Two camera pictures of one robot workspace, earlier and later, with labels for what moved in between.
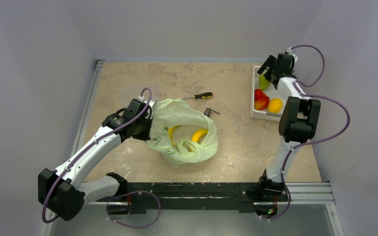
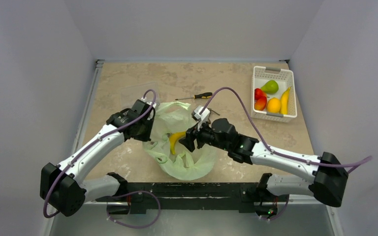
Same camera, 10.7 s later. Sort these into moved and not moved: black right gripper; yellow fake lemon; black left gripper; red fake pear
Moved: black right gripper
Not moved: yellow fake lemon; red fake pear; black left gripper
